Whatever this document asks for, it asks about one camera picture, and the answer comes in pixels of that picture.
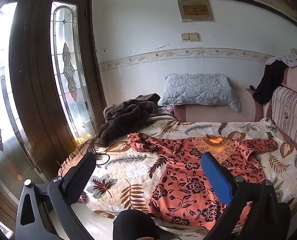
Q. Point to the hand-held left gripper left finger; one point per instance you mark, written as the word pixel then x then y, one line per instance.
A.
pixel 87 163

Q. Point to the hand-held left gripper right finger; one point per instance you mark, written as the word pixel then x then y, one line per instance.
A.
pixel 217 177

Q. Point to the orange floral dress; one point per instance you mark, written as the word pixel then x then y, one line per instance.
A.
pixel 188 180

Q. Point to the leaf print blanket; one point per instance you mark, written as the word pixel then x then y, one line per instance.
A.
pixel 128 170

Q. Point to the brown fleece garment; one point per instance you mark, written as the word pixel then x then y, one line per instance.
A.
pixel 123 115

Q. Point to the pink striped sofa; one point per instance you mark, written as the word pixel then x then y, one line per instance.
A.
pixel 213 112

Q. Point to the person's leg in black pants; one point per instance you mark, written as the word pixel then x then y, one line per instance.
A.
pixel 131 225

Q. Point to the grey quilted pillow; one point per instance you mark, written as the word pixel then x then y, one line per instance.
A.
pixel 198 90

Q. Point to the black garment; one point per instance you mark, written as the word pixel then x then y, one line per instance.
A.
pixel 271 82

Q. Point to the wooden stained glass door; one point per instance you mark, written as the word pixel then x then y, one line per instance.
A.
pixel 38 80

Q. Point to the lavender cloth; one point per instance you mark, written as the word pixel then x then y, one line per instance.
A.
pixel 293 60

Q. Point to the beige wall switch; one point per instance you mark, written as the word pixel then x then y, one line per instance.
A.
pixel 194 37
pixel 185 37

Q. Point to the framed wall plaque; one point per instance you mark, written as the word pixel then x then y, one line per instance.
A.
pixel 196 10

